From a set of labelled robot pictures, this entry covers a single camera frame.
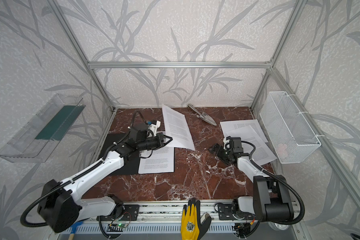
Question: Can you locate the yellow black work glove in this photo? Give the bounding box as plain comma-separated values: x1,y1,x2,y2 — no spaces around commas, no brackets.
181,198,212,240

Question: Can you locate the black corrugated cable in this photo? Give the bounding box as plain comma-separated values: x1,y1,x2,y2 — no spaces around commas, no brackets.
241,140,306,226
19,110,148,228

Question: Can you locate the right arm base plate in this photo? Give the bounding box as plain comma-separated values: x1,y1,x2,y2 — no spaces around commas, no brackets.
214,203,236,221

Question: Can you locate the blank-side paper sheet right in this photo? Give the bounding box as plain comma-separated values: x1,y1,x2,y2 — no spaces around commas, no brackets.
238,128,277,166

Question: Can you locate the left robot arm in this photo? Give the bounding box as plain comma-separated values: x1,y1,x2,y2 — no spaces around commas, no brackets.
37,133,173,233

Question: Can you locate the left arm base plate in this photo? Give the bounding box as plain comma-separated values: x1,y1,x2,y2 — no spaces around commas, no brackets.
119,204,140,222

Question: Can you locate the clear plastic wall tray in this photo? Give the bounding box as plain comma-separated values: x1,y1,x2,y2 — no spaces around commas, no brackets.
0,94,86,163

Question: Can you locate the right black corrugated cable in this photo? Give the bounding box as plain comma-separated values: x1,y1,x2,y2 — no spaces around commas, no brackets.
241,140,306,226

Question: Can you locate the pink object in basket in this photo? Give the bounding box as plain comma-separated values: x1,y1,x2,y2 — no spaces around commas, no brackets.
276,144,289,160

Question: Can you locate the left black corrugated cable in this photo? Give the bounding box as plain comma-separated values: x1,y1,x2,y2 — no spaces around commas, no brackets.
19,110,148,228

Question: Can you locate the silver metal trowel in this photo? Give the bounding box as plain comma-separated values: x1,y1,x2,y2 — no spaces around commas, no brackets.
187,104,217,126

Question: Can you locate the black file folder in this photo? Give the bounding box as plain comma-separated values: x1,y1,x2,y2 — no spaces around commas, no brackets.
96,130,176,177

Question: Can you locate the white wire mesh basket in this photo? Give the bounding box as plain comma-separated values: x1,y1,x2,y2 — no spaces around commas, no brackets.
260,91,321,164

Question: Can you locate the blue trowel wooden handle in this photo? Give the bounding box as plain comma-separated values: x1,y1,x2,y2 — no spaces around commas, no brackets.
68,221,83,240

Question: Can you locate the aluminium frame post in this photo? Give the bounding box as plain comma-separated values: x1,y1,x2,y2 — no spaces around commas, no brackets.
47,0,115,112

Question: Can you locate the printed paper sheet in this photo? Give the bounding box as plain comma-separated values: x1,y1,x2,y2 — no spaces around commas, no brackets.
220,120,268,143
138,147,175,175
162,105,196,151

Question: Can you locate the clear round plastic lid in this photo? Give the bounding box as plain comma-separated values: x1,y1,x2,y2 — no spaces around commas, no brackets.
268,222,290,231

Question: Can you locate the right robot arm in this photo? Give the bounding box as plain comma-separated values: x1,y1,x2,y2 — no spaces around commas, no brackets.
209,138,299,225

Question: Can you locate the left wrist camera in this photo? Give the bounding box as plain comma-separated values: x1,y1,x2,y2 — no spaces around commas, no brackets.
129,120,161,141

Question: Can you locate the green circuit board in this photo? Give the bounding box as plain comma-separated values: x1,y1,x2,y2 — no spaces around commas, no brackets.
107,222,130,233

